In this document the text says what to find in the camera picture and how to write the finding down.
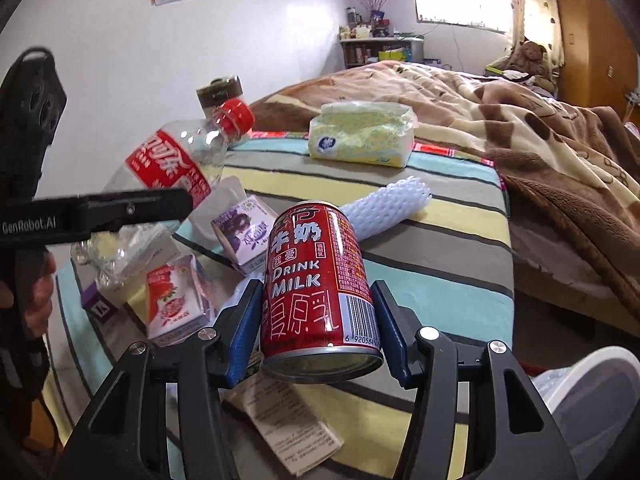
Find dotted curtain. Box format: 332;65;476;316
502;0;566;68

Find striped bed sheet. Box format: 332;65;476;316
42;132;516;480

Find brown teddy bear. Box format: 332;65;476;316
505;40;556;86

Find brown patterned blanket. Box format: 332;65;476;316
247;60;640;318

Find person's left hand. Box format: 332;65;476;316
29;251;57;333

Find white foam fruit net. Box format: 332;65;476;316
340;177;433;251

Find brown lidded thermos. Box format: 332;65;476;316
196;76;244;116

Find clear plastic bottle red label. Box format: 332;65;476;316
70;99;256;288

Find cluttered storage shelf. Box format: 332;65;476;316
339;35;426;68

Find white mesh shoe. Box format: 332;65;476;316
530;345;640;480

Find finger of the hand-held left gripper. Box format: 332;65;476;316
75;187;195;241

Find window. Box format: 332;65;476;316
412;0;513;35

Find printed paper leaflet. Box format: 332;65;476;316
222;350;346;478

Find wooden wardrobe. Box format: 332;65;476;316
542;0;640;121

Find purple drink carton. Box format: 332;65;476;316
210;195;278;275

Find bottles and jars on shelf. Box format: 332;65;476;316
340;7;396;40

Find small dark purple box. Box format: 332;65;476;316
81;282;121;318

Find pink strawberry milk carton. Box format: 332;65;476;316
145;254;218;348

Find red milk can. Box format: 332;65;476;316
257;201;385;386

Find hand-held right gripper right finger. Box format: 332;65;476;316
370;280;581;480

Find yellow tissue pack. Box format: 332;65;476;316
307;101;418;168

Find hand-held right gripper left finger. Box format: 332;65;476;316
52;277;266;480

